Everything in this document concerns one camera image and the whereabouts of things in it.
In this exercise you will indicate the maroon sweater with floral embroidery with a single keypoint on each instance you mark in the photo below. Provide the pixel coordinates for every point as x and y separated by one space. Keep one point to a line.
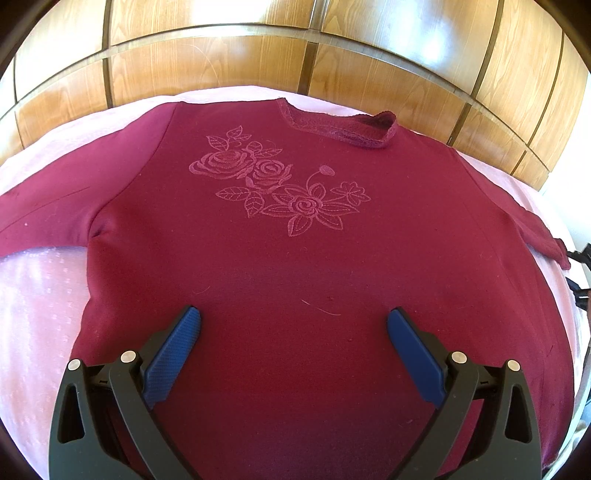
295 277

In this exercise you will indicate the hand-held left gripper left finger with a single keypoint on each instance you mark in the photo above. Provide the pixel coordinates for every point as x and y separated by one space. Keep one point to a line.
178 344

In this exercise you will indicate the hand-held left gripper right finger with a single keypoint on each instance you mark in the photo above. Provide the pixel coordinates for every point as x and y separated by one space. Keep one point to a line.
413 350

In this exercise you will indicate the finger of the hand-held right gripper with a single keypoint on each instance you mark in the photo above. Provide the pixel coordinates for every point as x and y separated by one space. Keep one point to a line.
582 256
582 290

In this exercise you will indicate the wooden wardrobe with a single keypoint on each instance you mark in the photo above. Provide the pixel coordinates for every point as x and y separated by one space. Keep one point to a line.
231 60

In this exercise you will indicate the pink dotted bedspread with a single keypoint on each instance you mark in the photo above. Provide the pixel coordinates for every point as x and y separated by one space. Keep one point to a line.
41 295

